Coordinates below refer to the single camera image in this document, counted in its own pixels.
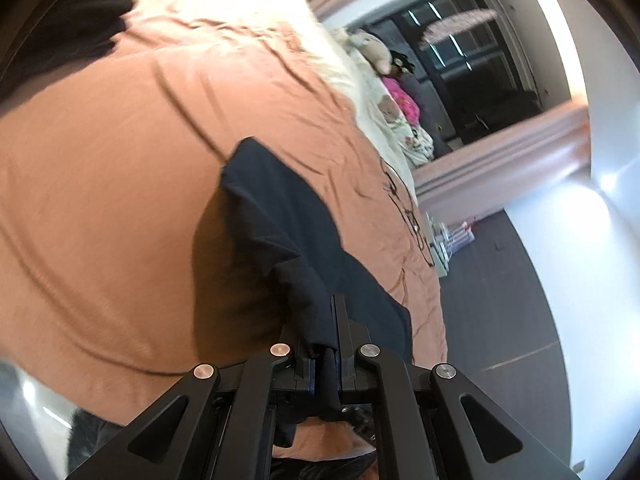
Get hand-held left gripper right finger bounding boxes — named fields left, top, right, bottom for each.
left=332, top=294, right=581, bottom=480

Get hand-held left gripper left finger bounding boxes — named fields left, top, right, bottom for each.
left=65, top=324, right=318, bottom=480

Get black pants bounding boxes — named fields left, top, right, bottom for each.
left=220, top=137, right=416, bottom=448

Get white nightstand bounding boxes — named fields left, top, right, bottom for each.
left=425, top=212, right=451, bottom=278

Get black and white spotted cloth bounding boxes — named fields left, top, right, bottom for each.
left=410, top=125, right=433, bottom=163

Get brown blanket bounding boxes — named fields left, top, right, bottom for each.
left=0, top=7, right=448, bottom=461

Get grey long pillow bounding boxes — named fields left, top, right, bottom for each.
left=400, top=72, right=451, bottom=146

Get pink cloth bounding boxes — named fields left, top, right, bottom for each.
left=382, top=76, right=421, bottom=123

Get dark window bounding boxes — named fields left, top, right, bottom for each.
left=345, top=0, right=543, bottom=146

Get beige plush toy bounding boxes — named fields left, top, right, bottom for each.
left=345, top=30, right=393, bottom=73

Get hanging floral garment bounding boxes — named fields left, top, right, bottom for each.
left=420, top=7, right=496, bottom=46

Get stack of folded black clothes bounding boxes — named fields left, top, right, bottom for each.
left=0, top=0, right=136, bottom=106

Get thin black cable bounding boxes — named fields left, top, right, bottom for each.
left=377, top=157, right=436, bottom=268

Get pink wire rack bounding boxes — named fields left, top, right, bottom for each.
left=440, top=215, right=476, bottom=261

